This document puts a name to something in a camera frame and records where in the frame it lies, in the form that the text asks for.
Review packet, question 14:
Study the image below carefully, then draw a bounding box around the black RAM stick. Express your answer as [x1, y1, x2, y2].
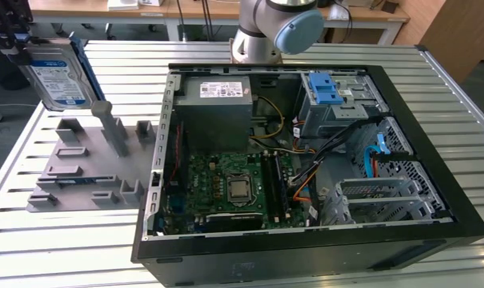
[274, 154, 291, 217]

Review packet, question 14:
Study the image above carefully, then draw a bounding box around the CPU socket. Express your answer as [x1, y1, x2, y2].
[224, 173, 258, 208]

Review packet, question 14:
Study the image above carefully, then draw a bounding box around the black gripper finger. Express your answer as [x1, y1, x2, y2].
[0, 22, 31, 65]

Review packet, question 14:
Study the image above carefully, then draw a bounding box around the black RAM slot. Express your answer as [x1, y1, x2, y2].
[262, 152, 282, 219]

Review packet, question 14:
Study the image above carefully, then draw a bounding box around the black power wire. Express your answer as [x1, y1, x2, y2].
[378, 152, 418, 164]

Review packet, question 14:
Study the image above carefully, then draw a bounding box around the black graphics card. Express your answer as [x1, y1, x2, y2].
[203, 211, 266, 232]

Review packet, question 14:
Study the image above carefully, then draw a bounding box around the blue plastic drive latch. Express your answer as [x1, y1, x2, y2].
[308, 71, 343, 105]

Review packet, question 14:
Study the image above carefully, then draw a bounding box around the hard disk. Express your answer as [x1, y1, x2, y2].
[15, 32, 107, 112]

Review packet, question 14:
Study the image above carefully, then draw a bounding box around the blue data wire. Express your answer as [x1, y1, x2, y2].
[363, 133, 391, 179]

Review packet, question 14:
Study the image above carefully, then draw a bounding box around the black open PC case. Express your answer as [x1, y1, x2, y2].
[129, 63, 484, 287]

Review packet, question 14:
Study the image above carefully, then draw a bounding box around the wooden cabinet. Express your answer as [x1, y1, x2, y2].
[419, 0, 484, 83]

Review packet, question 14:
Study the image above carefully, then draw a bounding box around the green motherboard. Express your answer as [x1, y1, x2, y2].
[161, 151, 307, 233]

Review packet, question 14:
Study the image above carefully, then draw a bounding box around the orange wire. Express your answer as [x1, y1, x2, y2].
[294, 182, 314, 202]

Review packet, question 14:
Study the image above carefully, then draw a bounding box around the metal optical drive cage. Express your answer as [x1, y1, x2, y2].
[298, 71, 390, 139]

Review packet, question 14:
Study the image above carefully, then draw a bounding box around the large white box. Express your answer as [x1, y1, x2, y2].
[107, 0, 140, 12]

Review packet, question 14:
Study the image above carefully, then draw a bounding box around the black wire bundle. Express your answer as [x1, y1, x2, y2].
[290, 118, 387, 193]

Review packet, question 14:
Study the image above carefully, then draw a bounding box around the yellow wire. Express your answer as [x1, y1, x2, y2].
[250, 95, 286, 140]

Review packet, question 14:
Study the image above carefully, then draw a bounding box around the grey power supply unit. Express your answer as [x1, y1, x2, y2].
[173, 74, 254, 154]

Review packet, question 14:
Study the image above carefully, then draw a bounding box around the thin hanging cable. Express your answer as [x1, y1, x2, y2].
[177, 0, 211, 43]

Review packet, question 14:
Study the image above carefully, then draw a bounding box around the metal disk bay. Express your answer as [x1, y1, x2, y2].
[319, 176, 454, 226]

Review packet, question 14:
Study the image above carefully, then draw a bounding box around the wooden desk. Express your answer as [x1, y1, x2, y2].
[25, 0, 411, 46]

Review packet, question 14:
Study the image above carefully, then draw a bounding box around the grey parts rack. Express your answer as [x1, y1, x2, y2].
[25, 101, 159, 214]

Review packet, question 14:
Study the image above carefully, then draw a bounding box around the silver CPU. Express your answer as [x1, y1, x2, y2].
[227, 179, 254, 200]

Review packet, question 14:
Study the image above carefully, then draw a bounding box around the black mesh bin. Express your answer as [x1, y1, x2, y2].
[0, 44, 29, 91]

